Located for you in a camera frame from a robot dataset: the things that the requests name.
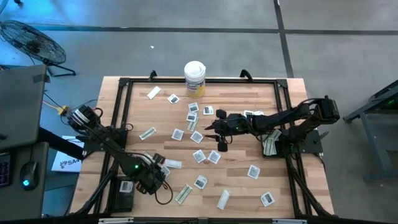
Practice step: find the black floor fan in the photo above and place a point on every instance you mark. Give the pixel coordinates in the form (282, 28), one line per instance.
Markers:
(31, 43)

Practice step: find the white printed paper sheet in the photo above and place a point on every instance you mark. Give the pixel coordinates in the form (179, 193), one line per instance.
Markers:
(66, 163)

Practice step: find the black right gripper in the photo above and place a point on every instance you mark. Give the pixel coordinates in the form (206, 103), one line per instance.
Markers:
(231, 126)

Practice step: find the grey monitor back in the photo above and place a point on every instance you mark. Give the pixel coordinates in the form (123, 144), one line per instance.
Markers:
(18, 105)

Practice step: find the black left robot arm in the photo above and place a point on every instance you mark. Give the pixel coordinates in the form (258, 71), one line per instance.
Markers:
(105, 146)

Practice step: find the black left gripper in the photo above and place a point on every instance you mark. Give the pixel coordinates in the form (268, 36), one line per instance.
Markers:
(149, 177)

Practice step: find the silver metal bracket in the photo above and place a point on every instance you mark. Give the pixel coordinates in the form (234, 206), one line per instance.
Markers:
(115, 220)
(289, 221)

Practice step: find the grey metal cart frame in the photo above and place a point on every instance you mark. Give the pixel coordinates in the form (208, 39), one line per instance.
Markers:
(367, 146)

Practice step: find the black computer mouse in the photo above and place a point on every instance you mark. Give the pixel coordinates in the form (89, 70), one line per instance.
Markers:
(29, 174)

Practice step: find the black keyboard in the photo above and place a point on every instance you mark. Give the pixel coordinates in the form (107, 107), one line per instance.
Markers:
(4, 171)

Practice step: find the grey desk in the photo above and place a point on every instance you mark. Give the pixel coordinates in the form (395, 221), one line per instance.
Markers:
(34, 202)

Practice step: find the black plastic mesh basket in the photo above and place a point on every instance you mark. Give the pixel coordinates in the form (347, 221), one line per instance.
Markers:
(281, 151)
(118, 202)

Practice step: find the yellow Lysol wipes canister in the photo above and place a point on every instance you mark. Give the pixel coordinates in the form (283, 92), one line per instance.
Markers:
(195, 81)

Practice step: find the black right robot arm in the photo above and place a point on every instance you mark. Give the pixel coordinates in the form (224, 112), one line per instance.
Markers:
(280, 118)

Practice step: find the black metal bar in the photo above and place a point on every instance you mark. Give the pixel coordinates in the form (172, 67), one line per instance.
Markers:
(59, 143)

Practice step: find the white oblong packet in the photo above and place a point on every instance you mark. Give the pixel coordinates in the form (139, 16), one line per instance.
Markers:
(173, 164)
(154, 92)
(223, 199)

